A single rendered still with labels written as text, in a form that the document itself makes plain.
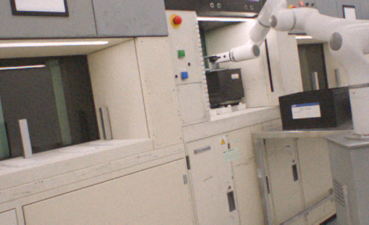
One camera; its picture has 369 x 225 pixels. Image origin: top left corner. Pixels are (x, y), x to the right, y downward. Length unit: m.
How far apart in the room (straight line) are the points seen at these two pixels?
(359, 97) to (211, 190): 0.79
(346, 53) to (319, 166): 1.30
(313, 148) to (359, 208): 1.15
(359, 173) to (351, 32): 0.50
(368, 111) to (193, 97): 0.75
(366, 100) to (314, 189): 1.19
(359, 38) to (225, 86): 0.98
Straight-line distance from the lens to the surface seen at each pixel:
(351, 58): 1.55
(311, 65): 3.63
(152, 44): 1.72
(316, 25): 1.73
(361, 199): 1.54
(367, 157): 1.52
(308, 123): 2.01
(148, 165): 1.66
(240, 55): 2.24
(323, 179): 2.76
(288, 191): 2.43
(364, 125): 1.59
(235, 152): 2.03
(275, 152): 2.31
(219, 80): 2.28
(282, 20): 1.82
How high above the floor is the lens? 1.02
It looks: 3 degrees down
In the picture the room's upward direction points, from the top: 8 degrees counter-clockwise
